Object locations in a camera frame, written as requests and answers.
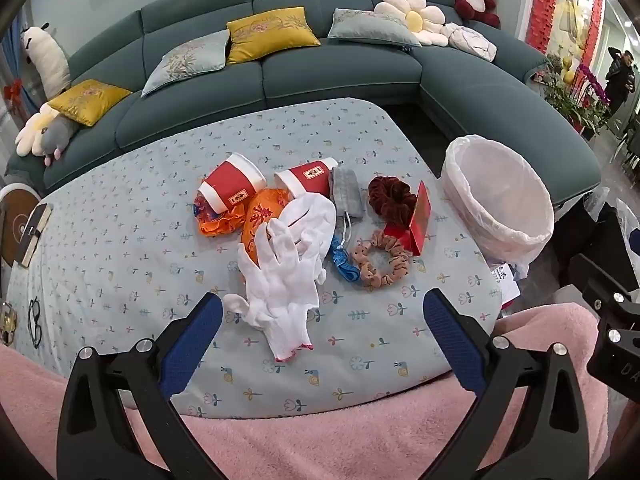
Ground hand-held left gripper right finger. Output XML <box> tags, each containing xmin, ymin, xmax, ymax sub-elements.
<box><xmin>421</xmin><ymin>288</ymin><xmax>596</xmax><ymax>480</ymax></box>

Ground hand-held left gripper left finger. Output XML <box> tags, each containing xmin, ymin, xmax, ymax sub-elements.
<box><xmin>56</xmin><ymin>291</ymin><xmax>224</xmax><ymax>480</ymax></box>

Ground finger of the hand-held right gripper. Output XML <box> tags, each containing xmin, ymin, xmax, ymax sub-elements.
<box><xmin>570</xmin><ymin>254</ymin><xmax>640</xmax><ymax>322</ymax></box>

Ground white trash bin with liner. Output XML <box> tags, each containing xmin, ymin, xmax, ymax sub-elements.
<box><xmin>440</xmin><ymin>134</ymin><xmax>555</xmax><ymax>278</ymax></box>

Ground red and white paper cup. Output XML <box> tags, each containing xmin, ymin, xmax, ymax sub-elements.
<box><xmin>196</xmin><ymin>152</ymin><xmax>267</xmax><ymax>215</ymax></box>
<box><xmin>273</xmin><ymin>156</ymin><xmax>338</xmax><ymax>200</ymax></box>

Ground dark red velvet scrunchie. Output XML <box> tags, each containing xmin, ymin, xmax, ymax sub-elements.
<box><xmin>367</xmin><ymin>176</ymin><xmax>418</xmax><ymax>231</ymax></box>

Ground black bin with clear bag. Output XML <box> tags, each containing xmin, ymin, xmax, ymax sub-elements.
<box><xmin>555</xmin><ymin>187</ymin><xmax>640</xmax><ymax>281</ymax></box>

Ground white printed paper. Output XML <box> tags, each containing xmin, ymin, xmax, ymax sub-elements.
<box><xmin>487</xmin><ymin>260</ymin><xmax>523</xmax><ymax>311</ymax></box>

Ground white cotton glove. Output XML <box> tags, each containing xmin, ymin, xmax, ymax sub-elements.
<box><xmin>222</xmin><ymin>220</ymin><xmax>321</xmax><ymax>362</ymax></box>
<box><xmin>265</xmin><ymin>192</ymin><xmax>337</xmax><ymax>281</ymax></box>

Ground brown scrunchie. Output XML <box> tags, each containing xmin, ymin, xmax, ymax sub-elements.
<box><xmin>351</xmin><ymin>230</ymin><xmax>412</xmax><ymax>289</ymax></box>

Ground floral light blue tablecloth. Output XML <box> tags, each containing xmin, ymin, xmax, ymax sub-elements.
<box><xmin>10</xmin><ymin>97</ymin><xmax>503</xmax><ymax>418</ymax></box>

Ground orange and blue patterned pouch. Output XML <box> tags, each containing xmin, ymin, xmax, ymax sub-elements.
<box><xmin>192</xmin><ymin>195</ymin><xmax>248</xmax><ymax>238</ymax></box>

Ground red paper box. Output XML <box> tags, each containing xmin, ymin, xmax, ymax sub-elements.
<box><xmin>384</xmin><ymin>181</ymin><xmax>432</xmax><ymax>256</ymax></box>

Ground blue scrunchie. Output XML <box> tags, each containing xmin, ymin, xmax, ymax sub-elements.
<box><xmin>327</xmin><ymin>234</ymin><xmax>361</xmax><ymax>283</ymax></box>

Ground dark dining chair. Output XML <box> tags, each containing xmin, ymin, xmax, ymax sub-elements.
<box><xmin>612</xmin><ymin>125</ymin><xmax>640</xmax><ymax>181</ymax></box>

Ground pink fleece clothing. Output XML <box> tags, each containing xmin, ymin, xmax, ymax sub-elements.
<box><xmin>0</xmin><ymin>305</ymin><xmax>640</xmax><ymax>480</ymax></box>

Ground black rimmed glasses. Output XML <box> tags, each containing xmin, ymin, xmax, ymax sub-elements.
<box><xmin>26</xmin><ymin>297</ymin><xmax>45</xmax><ymax>348</ymax></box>

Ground grey face mask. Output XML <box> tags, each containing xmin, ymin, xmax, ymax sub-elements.
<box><xmin>327</xmin><ymin>162</ymin><xmax>367</xmax><ymax>248</ymax></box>

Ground green potted plant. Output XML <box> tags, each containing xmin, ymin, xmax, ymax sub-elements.
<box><xmin>542</xmin><ymin>55</ymin><xmax>608</xmax><ymax>133</ymax></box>

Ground purple orchid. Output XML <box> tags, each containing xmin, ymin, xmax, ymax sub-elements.
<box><xmin>575</xmin><ymin>62</ymin><xmax>611</xmax><ymax>106</ymax></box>

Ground round wooden side table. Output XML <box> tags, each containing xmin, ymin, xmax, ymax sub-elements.
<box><xmin>0</xmin><ymin>182</ymin><xmax>46</xmax><ymax>271</ymax></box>

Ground grey plush toy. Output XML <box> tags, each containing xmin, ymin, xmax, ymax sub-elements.
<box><xmin>37</xmin><ymin>115</ymin><xmax>81</xmax><ymax>166</ymax></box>

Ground small yellow embroidered cushion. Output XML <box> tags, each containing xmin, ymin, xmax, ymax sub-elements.
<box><xmin>47</xmin><ymin>79</ymin><xmax>133</xmax><ymax>127</ymax></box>

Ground cream flower plush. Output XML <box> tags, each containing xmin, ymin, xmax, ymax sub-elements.
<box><xmin>14</xmin><ymin>102</ymin><xmax>58</xmax><ymax>157</ymax></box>

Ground grey-blue embroidered cushion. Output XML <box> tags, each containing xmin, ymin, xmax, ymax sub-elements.
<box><xmin>327</xmin><ymin>8</ymin><xmax>423</xmax><ymax>48</ymax></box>
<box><xmin>141</xmin><ymin>30</ymin><xmax>232</xmax><ymax>98</ymax></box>

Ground white folded quilt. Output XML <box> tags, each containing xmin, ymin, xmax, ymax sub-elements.
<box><xmin>442</xmin><ymin>22</ymin><xmax>498</xmax><ymax>63</ymax></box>

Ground teal sectional sofa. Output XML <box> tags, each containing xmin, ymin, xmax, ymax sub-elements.
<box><xmin>5</xmin><ymin>0</ymin><xmax>603</xmax><ymax>201</ymax></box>

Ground red curtain bow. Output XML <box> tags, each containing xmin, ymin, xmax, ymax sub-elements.
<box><xmin>2</xmin><ymin>77</ymin><xmax>26</xmax><ymax>106</ymax></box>

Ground white long plush toy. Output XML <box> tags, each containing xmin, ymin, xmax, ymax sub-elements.
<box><xmin>20</xmin><ymin>22</ymin><xmax>72</xmax><ymax>101</ymax></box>

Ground large yellow embroidered cushion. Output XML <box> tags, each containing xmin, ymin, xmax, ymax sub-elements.
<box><xmin>226</xmin><ymin>6</ymin><xmax>321</xmax><ymax>66</ymax></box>

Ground white daisy flower pillow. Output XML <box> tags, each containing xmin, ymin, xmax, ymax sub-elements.
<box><xmin>372</xmin><ymin>0</ymin><xmax>463</xmax><ymax>47</ymax></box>

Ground blue curtain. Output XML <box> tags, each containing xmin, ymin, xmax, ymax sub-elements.
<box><xmin>0</xmin><ymin>12</ymin><xmax>28</xmax><ymax>126</ymax></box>

